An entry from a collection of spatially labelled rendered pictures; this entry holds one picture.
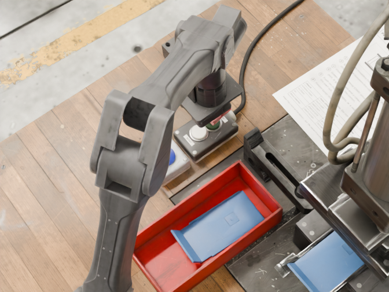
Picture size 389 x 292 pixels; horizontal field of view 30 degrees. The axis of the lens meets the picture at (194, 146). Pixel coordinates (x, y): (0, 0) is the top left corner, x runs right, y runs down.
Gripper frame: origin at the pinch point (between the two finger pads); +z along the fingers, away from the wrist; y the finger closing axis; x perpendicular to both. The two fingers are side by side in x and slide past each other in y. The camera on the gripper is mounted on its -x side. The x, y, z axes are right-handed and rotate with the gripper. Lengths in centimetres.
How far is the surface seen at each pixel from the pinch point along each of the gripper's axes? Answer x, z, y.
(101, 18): -104, 94, -26
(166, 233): 11.0, 4.6, 19.0
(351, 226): 36.1, -22.9, 3.0
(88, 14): -109, 94, -23
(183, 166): 3.2, 2.7, 9.1
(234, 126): 2.8, 1.7, -3.0
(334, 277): 36.7, -3.6, 3.7
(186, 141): -0.2, 1.9, 5.8
